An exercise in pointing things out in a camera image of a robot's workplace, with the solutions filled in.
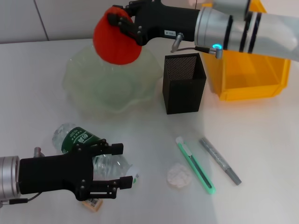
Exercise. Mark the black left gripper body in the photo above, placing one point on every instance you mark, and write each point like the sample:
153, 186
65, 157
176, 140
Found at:
51, 172

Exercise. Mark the pale green glass fruit plate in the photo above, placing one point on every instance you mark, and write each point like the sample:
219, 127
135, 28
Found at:
105, 93

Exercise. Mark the white paper ball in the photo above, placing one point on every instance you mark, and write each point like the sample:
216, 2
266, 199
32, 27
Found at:
178, 176

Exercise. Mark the green utility knife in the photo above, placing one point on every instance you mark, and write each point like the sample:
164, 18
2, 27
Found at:
187, 151

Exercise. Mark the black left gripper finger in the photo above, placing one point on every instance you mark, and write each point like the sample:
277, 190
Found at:
116, 149
126, 182

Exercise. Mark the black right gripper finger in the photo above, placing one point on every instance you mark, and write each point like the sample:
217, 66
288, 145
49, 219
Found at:
123, 23
133, 8

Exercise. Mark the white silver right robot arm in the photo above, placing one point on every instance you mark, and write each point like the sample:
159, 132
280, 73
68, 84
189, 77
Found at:
268, 30

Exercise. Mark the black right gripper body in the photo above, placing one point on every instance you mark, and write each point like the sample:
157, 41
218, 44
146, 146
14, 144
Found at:
163, 23

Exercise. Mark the beige eraser with barcode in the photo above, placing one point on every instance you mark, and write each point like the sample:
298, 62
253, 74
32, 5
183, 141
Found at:
93, 205

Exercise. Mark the clear green-label water bottle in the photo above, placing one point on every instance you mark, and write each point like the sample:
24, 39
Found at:
74, 137

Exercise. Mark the silver marker pen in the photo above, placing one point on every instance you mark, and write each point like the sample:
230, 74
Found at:
219, 161

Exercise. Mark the red-orange toy orange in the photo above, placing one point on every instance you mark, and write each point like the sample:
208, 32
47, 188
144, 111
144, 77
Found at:
112, 46

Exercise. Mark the yellow plastic storage bin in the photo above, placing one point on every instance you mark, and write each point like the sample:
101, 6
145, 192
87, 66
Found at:
252, 77

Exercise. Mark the black mesh pen holder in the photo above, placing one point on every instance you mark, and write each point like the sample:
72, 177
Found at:
182, 98

